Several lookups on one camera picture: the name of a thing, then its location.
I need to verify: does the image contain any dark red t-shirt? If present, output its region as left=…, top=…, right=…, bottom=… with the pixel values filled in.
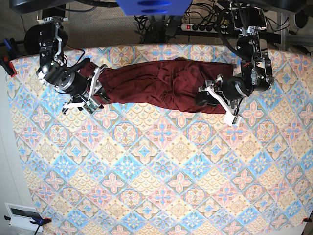
left=79, top=57, right=234, bottom=115

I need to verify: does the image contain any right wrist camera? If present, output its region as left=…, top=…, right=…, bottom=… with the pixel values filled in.
left=83, top=98, right=102, bottom=115

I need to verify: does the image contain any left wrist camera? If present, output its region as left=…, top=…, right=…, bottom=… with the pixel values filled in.
left=224, top=112, right=242, bottom=126

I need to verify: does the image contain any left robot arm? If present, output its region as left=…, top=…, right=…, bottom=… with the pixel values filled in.
left=195, top=0, right=274, bottom=115

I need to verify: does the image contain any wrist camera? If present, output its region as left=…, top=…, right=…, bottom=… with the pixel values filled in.
left=224, top=112, right=242, bottom=126
left=83, top=98, right=102, bottom=115

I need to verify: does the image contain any patterned tablecloth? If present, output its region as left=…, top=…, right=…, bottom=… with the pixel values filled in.
left=6, top=50, right=313, bottom=235

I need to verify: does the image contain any blue orange clamp upper left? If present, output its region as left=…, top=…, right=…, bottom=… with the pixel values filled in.
left=0, top=38, right=18, bottom=77

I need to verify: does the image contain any black round stool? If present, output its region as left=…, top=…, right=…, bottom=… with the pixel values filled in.
left=24, top=24, right=68, bottom=55

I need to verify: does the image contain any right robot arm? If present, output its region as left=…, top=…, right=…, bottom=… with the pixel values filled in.
left=9, top=0, right=111, bottom=114

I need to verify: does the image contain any orange clamp lower right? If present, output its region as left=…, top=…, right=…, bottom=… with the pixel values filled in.
left=302, top=218, right=312, bottom=223

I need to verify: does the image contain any blue orange clamp lower left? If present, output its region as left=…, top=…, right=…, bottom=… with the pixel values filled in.
left=3, top=215, right=52, bottom=226

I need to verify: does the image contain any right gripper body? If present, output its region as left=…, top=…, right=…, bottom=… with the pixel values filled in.
left=62, top=65, right=108, bottom=114

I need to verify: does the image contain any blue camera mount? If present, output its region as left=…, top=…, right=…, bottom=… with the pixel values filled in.
left=116, top=0, right=192, bottom=16

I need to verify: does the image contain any white power strip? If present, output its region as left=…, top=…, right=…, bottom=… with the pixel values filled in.
left=180, top=23, right=217, bottom=33

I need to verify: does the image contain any white wall vent box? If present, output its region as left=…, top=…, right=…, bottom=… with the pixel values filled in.
left=5, top=203, right=41, bottom=232

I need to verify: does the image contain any blue orange clamp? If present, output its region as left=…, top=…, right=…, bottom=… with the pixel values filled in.
left=3, top=215, right=52, bottom=226
left=0, top=38, right=18, bottom=77

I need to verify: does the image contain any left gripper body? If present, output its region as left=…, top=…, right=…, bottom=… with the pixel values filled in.
left=198, top=74, right=251, bottom=115

